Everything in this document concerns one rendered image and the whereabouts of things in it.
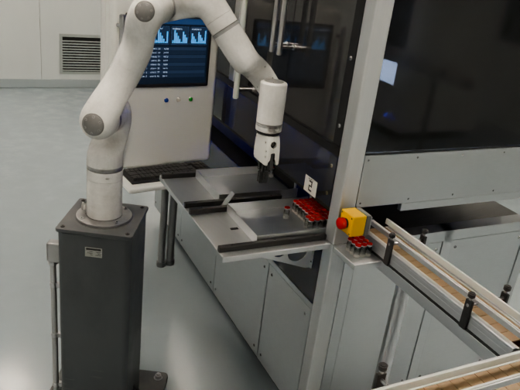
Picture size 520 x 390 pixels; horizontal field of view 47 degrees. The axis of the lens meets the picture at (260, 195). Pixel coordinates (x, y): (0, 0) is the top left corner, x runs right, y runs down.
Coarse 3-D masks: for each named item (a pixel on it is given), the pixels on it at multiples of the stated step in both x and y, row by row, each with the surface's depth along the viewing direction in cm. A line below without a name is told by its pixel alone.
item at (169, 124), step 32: (128, 0) 238; (160, 32) 250; (192, 32) 258; (160, 64) 256; (192, 64) 264; (160, 96) 262; (192, 96) 271; (160, 128) 268; (192, 128) 277; (128, 160) 266; (160, 160) 275; (192, 160) 285
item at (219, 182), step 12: (228, 168) 251; (240, 168) 253; (252, 168) 256; (204, 180) 237; (216, 180) 245; (228, 180) 246; (240, 180) 248; (252, 180) 249; (276, 180) 253; (216, 192) 226; (228, 192) 235; (240, 192) 237; (252, 192) 230; (264, 192) 232; (276, 192) 235; (288, 192) 237
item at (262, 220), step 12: (228, 204) 216; (240, 204) 219; (252, 204) 222; (264, 204) 224; (276, 204) 226; (288, 204) 229; (240, 216) 208; (252, 216) 217; (264, 216) 218; (276, 216) 220; (252, 228) 208; (264, 228) 209; (276, 228) 210; (288, 228) 211; (300, 228) 212; (324, 228) 207; (252, 240) 200
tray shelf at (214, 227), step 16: (160, 176) 243; (176, 192) 230; (192, 192) 232; (208, 192) 234; (208, 224) 207; (224, 224) 209; (208, 240) 198; (224, 240) 198; (240, 240) 199; (320, 240) 206; (224, 256) 188; (240, 256) 190; (256, 256) 193
